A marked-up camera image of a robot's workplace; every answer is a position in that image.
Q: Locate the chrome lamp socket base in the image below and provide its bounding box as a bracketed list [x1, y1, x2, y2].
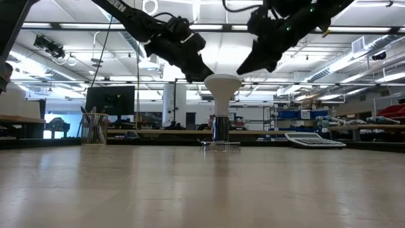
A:
[200, 115, 242, 152]

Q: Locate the person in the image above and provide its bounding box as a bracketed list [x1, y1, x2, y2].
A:
[196, 115, 216, 131]
[0, 0, 41, 95]

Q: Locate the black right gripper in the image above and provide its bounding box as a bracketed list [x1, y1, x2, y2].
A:
[236, 31, 300, 76]

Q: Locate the gold wire pen cup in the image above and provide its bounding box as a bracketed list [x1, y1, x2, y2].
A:
[81, 113, 109, 146]

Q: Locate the white box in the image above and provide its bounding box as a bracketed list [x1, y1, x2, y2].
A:
[0, 87, 41, 120]

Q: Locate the white reflector lightbulb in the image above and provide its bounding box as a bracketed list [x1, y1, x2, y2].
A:
[204, 73, 243, 117]

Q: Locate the wooden workbench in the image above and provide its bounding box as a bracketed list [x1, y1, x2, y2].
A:
[327, 124, 405, 142]

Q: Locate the wooden desk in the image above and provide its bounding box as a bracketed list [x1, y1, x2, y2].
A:
[106, 129, 285, 142]

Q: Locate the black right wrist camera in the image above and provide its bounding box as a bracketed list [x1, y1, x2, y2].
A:
[247, 6, 278, 34]

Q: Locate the grey wrapped bundle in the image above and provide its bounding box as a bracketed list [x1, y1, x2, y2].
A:
[316, 115, 346, 127]
[366, 116, 401, 125]

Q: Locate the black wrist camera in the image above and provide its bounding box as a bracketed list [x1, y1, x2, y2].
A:
[247, 6, 278, 34]
[167, 16, 192, 35]

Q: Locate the red bin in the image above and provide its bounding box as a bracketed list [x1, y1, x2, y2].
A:
[376, 104, 405, 120]

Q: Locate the thin black hanging cable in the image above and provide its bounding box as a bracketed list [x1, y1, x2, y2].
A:
[90, 15, 113, 88]

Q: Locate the black computer monitor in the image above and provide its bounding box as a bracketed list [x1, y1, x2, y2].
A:
[84, 85, 136, 129]

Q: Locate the white desk calculator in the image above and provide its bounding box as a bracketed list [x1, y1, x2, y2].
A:
[283, 132, 347, 149]

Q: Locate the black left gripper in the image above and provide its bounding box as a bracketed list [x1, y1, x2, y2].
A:
[144, 31, 215, 84]

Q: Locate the black camera on mount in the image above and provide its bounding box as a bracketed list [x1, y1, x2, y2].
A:
[33, 34, 66, 60]

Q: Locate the white air vent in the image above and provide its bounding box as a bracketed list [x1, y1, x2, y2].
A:
[351, 36, 366, 54]

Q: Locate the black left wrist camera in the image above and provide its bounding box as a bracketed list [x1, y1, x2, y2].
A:
[167, 16, 192, 35]

